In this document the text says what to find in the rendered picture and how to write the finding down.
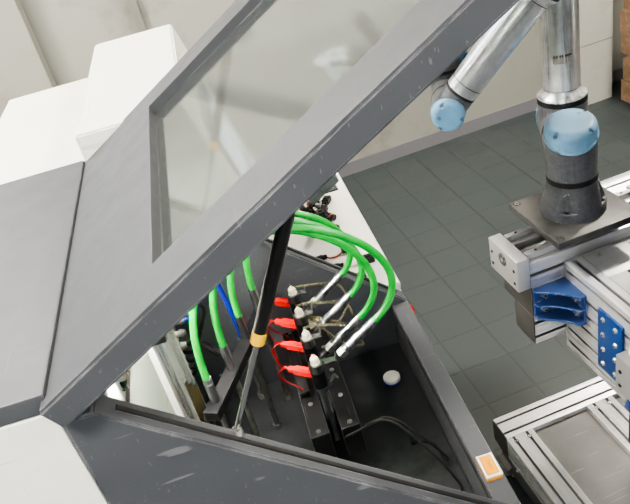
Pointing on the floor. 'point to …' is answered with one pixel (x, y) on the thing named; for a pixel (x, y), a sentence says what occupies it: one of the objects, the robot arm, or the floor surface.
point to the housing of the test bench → (27, 298)
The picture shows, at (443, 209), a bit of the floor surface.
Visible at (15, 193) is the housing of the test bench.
